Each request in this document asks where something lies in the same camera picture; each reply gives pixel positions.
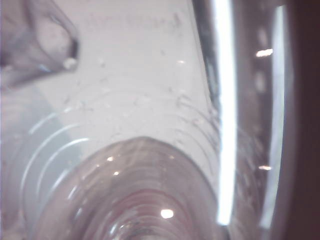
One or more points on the clear red-label water bottle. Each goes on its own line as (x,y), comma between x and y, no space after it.
(150,125)

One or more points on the grey faceted glass cup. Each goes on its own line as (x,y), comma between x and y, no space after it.
(32,42)

